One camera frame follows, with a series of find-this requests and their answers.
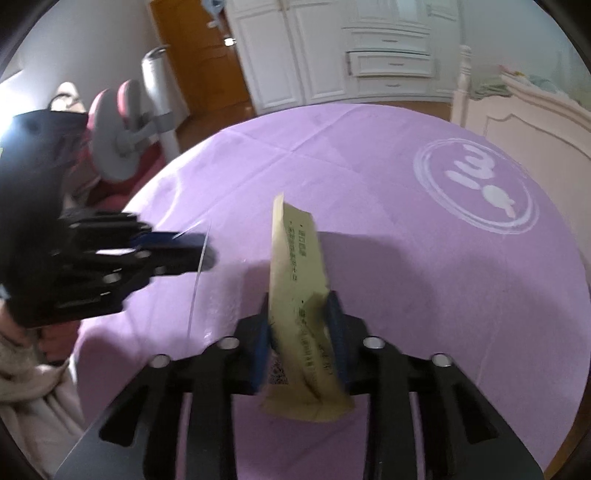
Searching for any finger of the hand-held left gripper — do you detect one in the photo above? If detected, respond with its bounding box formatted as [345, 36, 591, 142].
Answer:
[60, 210, 208, 252]
[53, 244, 218, 319]

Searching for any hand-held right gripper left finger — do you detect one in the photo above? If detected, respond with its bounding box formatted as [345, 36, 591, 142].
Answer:
[55, 293, 273, 480]

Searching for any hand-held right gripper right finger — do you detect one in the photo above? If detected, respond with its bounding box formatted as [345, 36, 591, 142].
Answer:
[325, 291, 543, 480]

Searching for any clear plastic sheet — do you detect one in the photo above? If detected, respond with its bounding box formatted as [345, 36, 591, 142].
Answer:
[185, 219, 214, 344]

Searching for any long beige packet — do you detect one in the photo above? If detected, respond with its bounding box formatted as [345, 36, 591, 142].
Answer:
[261, 194, 356, 423]

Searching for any person's left forearm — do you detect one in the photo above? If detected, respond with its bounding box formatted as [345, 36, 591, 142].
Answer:
[0, 330, 86, 476]

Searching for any person's left hand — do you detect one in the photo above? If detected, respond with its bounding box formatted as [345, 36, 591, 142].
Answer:
[0, 300, 81, 367]

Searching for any white bag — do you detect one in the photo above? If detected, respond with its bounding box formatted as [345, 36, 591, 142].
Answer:
[48, 82, 88, 114]

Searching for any pink grey study chair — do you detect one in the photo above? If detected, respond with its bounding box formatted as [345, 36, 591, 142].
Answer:
[85, 46, 190, 208]

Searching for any purple table mat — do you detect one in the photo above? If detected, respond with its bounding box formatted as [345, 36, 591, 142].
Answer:
[74, 102, 591, 480]

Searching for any wooden door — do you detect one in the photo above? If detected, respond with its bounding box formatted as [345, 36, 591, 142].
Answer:
[150, 0, 254, 130]

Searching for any white wardrobe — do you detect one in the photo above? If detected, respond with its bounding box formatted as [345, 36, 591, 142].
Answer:
[222, 0, 467, 116]

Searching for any light green blanket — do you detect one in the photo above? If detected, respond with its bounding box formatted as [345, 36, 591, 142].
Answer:
[468, 80, 513, 101]

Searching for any blue white bedding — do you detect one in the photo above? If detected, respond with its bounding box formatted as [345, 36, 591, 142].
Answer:
[496, 65, 573, 100]

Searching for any cream bed frame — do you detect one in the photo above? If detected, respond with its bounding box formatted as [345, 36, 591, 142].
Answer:
[450, 44, 591, 162]

